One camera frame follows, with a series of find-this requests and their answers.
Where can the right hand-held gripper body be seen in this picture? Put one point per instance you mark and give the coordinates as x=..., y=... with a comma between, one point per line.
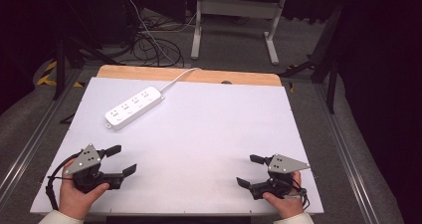
x=282, y=166

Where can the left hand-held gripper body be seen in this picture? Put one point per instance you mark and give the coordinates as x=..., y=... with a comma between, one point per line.
x=87, y=161

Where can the white power strip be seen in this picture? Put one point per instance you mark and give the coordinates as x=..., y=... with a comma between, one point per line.
x=134, y=108

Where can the person's right hand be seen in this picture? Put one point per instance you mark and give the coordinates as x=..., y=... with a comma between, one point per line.
x=287, y=205

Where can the person's left hand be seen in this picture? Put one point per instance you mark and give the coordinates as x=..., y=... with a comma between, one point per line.
x=74, y=199

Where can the white table sheet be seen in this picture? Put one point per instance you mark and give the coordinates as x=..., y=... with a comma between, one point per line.
x=205, y=134

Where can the yellow black hazard tape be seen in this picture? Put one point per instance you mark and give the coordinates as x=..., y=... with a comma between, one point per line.
x=49, y=74

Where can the black tripod stand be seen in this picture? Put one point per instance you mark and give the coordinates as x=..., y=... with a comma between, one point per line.
x=66, y=56

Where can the black metal stand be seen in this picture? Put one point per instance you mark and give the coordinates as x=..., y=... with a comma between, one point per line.
x=326, y=58

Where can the metal floor rail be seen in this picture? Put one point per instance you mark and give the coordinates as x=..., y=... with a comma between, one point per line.
x=345, y=157
x=30, y=144

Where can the white table frame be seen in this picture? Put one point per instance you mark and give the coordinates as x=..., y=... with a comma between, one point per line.
x=237, y=6

